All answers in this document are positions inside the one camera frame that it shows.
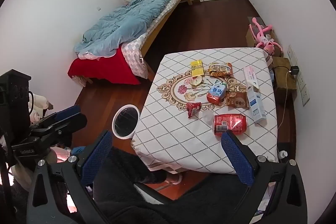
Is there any brown wooden stool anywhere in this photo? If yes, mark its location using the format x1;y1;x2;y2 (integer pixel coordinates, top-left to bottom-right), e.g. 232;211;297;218
272;56;297;92

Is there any white cable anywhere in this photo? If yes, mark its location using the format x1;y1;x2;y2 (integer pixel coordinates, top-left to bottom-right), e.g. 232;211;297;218
278;72;291;130

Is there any brown sachet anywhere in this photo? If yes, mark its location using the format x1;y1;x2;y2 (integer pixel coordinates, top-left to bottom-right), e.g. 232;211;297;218
226;91;249;110

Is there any crushed red can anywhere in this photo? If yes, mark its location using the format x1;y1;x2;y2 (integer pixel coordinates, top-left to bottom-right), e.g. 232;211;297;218
214;113;248;135

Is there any blue duvet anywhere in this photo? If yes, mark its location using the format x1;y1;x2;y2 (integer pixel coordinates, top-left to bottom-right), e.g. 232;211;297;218
73;0;181;58

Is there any red blanket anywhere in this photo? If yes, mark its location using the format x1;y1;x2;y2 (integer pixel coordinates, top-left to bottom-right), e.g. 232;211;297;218
68;47;141;85

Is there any brown cardboard box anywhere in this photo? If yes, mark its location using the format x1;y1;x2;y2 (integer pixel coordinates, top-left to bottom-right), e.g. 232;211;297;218
245;17;276;47

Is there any small red wrapper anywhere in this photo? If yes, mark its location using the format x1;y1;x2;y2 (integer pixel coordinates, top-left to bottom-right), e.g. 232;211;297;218
186;102;202;119

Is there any printed white tablecloth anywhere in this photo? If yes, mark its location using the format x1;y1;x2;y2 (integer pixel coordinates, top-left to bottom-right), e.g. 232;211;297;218
131;47;279;174

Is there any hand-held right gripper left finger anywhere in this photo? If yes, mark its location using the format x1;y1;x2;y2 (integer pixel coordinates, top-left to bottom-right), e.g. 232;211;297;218
28;130;113;224

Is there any pink plush toy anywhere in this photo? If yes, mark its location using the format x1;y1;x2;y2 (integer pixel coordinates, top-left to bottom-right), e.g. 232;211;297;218
249;17;284;55

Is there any red and blue carton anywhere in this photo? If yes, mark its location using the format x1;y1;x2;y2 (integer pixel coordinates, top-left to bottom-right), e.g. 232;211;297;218
206;81;227;105

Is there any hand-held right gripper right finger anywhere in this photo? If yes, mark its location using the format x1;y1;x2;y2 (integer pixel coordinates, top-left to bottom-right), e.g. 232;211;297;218
221;131;308;224

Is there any orange snack bag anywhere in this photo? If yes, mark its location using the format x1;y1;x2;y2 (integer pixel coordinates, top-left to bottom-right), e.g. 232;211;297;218
209;62;234;77

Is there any yellow packet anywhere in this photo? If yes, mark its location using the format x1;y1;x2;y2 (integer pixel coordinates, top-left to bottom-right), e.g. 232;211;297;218
190;61;205;77

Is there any white round waste bin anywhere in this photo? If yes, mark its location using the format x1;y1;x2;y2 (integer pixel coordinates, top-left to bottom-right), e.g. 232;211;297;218
112;105;139;139

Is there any white wall socket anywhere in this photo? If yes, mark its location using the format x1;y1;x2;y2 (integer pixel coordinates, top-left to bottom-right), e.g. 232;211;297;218
297;74;309;106
287;45;298;67

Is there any bed with red blanket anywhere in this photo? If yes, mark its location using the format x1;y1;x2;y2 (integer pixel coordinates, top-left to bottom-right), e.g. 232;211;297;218
122;0;184;80

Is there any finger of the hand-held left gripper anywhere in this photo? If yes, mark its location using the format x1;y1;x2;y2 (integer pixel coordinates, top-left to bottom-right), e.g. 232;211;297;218
30;105;81;130
29;113;88;144

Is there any pink and white box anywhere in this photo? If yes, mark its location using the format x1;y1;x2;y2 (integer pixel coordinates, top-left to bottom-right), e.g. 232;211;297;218
243;66;260;90

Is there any cut apple piece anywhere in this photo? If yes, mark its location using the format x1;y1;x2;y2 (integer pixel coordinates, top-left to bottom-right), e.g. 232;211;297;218
189;76;204;87

